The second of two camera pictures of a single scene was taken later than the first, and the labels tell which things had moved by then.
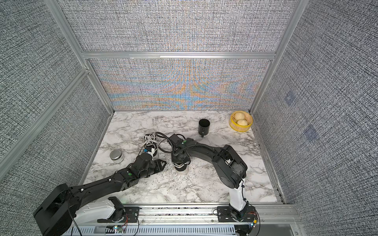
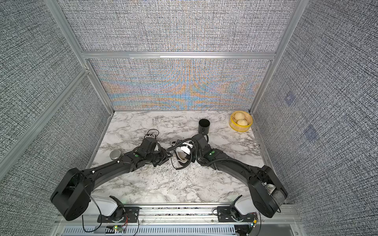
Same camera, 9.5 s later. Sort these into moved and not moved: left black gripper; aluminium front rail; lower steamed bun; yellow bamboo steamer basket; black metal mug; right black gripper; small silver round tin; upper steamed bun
Moved: right black gripper; left black gripper
Not moved: black metal mug; aluminium front rail; lower steamed bun; small silver round tin; yellow bamboo steamer basket; upper steamed bun
